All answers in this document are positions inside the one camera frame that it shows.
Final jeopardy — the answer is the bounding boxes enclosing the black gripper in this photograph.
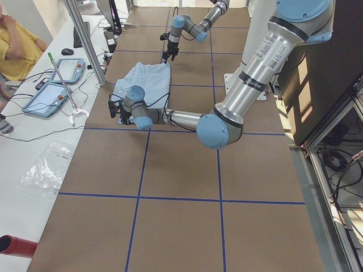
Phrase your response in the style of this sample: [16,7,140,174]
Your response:
[113,100,132,125]
[163,41,179,61]

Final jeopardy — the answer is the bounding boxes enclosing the light blue button-up shirt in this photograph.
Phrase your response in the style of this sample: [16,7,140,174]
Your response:
[112,62,171,123]

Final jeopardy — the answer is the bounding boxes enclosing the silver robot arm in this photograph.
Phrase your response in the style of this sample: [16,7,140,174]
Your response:
[160,0,230,63]
[108,1,335,149]

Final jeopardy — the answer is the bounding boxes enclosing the reacher grabber stick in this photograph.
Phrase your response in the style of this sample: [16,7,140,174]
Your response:
[48,52,90,127]

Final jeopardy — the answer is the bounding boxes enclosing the blue teach pendant far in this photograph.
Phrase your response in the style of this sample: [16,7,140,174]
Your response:
[56,58,85,85]

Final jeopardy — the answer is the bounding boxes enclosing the blue teach pendant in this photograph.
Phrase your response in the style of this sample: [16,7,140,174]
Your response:
[56,58,85,85]
[22,83,68,118]

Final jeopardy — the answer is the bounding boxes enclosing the blue teach pendant near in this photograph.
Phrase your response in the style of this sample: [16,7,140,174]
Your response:
[22,83,68,118]

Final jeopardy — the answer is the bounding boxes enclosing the black keyboard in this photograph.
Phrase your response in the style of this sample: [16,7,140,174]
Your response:
[73,21,91,49]

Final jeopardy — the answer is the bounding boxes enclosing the black computer mouse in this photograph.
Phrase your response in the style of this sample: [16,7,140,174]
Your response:
[61,48,74,56]

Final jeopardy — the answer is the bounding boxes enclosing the clear plastic bag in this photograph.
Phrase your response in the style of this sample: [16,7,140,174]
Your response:
[17,141,75,202]

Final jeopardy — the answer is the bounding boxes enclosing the person in yellow shirt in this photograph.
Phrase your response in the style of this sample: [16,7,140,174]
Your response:
[0,0,48,134]

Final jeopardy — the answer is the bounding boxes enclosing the red cylinder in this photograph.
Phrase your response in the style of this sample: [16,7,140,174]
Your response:
[1,235,38,258]

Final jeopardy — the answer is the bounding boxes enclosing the left black cable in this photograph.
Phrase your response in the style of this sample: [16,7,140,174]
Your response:
[109,92,199,134]

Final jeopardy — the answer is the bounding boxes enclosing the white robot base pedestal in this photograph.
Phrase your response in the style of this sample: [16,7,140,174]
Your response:
[224,0,276,94]

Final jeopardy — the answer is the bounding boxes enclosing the grey aluminium frame post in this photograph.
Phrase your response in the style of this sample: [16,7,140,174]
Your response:
[64,0,105,87]

